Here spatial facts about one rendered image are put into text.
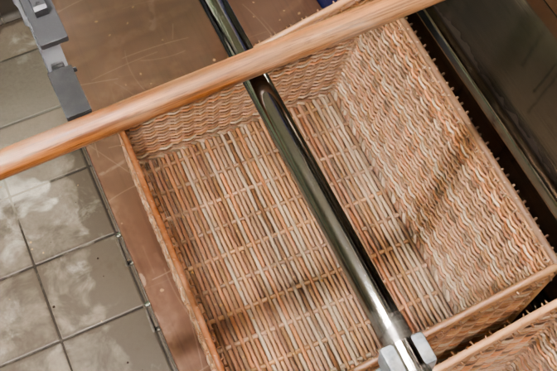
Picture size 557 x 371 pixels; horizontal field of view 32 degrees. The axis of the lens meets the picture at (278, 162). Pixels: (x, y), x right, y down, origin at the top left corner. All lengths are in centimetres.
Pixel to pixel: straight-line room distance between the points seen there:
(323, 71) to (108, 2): 48
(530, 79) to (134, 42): 84
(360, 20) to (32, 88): 160
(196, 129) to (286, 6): 35
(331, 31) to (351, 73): 64
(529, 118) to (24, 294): 135
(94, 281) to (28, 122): 48
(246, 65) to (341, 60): 68
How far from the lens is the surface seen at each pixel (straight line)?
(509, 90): 132
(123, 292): 223
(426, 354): 92
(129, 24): 188
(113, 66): 182
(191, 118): 163
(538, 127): 129
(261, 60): 103
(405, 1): 108
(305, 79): 168
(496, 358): 142
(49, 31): 102
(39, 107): 252
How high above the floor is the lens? 203
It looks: 60 degrees down
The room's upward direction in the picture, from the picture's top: 2 degrees counter-clockwise
